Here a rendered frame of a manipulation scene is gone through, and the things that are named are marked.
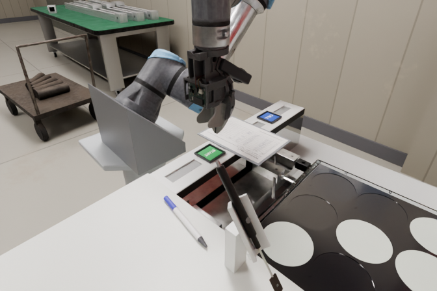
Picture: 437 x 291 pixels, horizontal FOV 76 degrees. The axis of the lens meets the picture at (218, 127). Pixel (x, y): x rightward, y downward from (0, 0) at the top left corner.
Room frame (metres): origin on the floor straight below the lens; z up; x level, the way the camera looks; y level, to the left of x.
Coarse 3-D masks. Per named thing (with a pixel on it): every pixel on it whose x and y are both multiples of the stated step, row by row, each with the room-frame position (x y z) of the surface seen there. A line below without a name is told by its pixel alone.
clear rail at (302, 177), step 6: (318, 162) 0.61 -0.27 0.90; (312, 168) 0.58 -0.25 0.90; (306, 174) 0.56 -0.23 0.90; (300, 180) 0.53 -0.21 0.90; (294, 186) 0.51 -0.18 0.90; (288, 192) 0.49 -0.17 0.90; (276, 198) 0.47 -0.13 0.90; (282, 198) 0.47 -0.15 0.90; (276, 204) 0.45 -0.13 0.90; (264, 210) 0.43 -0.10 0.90; (270, 210) 0.43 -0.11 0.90; (258, 216) 0.42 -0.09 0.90; (264, 216) 0.42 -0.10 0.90
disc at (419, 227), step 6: (414, 222) 0.40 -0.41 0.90; (420, 222) 0.40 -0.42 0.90; (426, 222) 0.40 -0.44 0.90; (432, 222) 0.40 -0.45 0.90; (414, 228) 0.39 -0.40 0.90; (420, 228) 0.39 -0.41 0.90; (426, 228) 0.39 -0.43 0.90; (432, 228) 0.39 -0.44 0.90; (414, 234) 0.37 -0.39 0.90; (420, 234) 0.37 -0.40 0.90; (426, 234) 0.37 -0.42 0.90; (432, 234) 0.37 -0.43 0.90; (420, 240) 0.36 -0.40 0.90; (426, 240) 0.36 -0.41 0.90; (432, 240) 0.36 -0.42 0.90; (426, 246) 0.35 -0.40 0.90; (432, 246) 0.35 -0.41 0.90; (432, 252) 0.33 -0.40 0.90
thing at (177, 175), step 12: (276, 108) 0.82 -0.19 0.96; (288, 108) 0.83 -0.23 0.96; (300, 108) 0.82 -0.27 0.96; (252, 120) 0.74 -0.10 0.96; (204, 144) 0.61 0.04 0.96; (216, 144) 0.61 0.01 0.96; (192, 156) 0.56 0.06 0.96; (228, 156) 0.56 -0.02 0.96; (168, 168) 0.51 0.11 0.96; (180, 168) 0.51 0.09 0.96; (192, 168) 0.51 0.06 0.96; (204, 168) 0.51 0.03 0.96; (168, 180) 0.47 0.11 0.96; (180, 180) 0.47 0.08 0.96; (192, 180) 0.47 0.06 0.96
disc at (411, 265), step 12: (408, 252) 0.33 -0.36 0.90; (420, 252) 0.33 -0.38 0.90; (396, 264) 0.31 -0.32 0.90; (408, 264) 0.31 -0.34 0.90; (420, 264) 0.31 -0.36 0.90; (432, 264) 0.31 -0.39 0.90; (408, 276) 0.29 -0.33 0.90; (420, 276) 0.29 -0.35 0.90; (432, 276) 0.29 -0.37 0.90; (420, 288) 0.26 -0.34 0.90; (432, 288) 0.26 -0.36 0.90
